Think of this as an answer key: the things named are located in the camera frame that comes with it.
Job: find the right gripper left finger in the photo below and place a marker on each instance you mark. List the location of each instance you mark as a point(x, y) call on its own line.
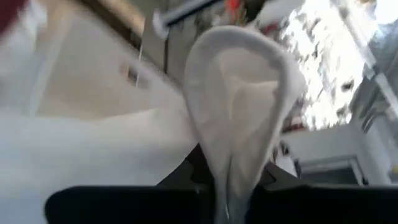
point(124, 205)

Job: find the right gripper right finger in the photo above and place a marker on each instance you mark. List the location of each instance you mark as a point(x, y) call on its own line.
point(326, 205)

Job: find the thin white shirt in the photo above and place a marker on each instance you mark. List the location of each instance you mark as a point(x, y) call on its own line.
point(236, 124)

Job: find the white plastic bin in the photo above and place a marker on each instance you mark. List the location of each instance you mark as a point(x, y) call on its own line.
point(77, 77)

